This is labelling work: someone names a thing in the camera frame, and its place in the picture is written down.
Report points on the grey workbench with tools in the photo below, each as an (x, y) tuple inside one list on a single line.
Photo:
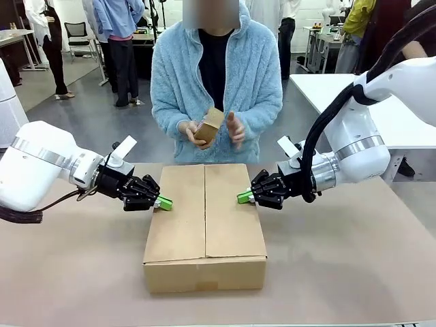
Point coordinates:
[(322, 41)]

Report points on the person's right hand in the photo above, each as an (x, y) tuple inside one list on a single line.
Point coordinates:
[(186, 129)]

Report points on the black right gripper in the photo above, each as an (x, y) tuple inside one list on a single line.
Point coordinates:
[(291, 180)]

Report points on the person's right forearm blue sleeve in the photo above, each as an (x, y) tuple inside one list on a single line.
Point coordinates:
[(167, 116)]

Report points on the person in dark maroon clothes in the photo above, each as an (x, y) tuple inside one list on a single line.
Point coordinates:
[(385, 34)]

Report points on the brown cardboard shipping box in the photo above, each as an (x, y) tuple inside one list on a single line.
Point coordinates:
[(204, 221)]

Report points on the person's left hand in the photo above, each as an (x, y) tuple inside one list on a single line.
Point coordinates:
[(235, 133)]

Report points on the person in blue fleece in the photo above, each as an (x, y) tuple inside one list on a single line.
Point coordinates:
[(177, 68)]

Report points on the white side table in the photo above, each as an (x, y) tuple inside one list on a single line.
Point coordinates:
[(327, 88)]

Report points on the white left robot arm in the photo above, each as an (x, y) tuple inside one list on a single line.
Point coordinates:
[(34, 170)]

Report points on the person's left forearm blue sleeve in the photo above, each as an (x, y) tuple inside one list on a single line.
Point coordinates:
[(260, 116)]

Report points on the person in blue shirt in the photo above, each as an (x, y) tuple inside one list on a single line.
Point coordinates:
[(119, 20)]

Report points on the person white top black trousers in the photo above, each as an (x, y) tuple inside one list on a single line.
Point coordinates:
[(54, 51)]

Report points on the person in yellow jacket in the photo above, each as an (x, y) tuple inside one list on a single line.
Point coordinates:
[(357, 17)]

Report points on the brown packing tape roll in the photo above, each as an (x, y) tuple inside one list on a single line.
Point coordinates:
[(209, 127)]

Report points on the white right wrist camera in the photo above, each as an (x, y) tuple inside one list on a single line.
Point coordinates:
[(286, 144)]

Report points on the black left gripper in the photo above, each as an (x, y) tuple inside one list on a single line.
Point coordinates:
[(114, 178)]

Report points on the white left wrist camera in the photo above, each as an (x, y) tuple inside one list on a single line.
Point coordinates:
[(124, 146)]

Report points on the person white shirt dark trousers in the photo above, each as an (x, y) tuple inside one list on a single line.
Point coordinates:
[(289, 41)]

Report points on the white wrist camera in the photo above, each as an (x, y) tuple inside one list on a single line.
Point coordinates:
[(286, 144), (124, 146)]

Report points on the black tripod stand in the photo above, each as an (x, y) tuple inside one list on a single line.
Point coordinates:
[(156, 17)]

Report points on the grey background table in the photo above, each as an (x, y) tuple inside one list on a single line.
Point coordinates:
[(17, 35)]

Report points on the black mesh office chair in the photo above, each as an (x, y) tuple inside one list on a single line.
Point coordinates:
[(76, 32)]

